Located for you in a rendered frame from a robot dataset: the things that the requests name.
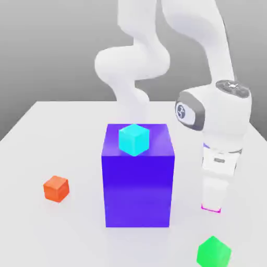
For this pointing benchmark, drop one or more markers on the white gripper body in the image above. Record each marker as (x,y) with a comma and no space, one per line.
(214,192)

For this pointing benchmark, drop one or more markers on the small magenta cube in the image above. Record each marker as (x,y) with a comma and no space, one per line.
(210,209)

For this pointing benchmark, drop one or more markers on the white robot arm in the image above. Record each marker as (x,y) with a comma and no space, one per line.
(225,116)

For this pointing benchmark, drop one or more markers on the small green cube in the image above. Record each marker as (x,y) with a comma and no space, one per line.
(213,252)

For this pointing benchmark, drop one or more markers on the small cyan cube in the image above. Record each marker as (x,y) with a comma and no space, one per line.
(133,139)

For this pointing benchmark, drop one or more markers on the small orange cube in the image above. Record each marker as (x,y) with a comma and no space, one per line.
(56,189)

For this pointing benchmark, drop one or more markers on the large blue box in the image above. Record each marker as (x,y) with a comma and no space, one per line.
(137,187)

